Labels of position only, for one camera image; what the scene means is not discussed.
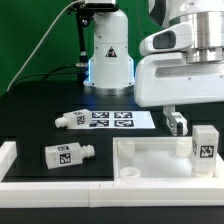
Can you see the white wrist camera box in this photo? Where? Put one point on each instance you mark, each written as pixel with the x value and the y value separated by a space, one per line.
pixel 175 38

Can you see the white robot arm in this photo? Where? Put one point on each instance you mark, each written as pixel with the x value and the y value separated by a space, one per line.
pixel 111 69

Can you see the white sheet with tags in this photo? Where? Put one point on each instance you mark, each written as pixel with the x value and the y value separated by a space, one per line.
pixel 121 120

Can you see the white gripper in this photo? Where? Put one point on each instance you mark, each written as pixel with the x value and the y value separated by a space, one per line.
pixel 167 79

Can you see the black camera stand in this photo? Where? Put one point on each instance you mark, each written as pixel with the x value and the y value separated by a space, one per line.
pixel 83 18

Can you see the white U-shaped fence frame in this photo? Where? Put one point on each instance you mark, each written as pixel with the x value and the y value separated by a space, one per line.
pixel 195 191

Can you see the white square table top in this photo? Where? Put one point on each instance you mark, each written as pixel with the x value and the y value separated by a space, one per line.
pixel 152 157

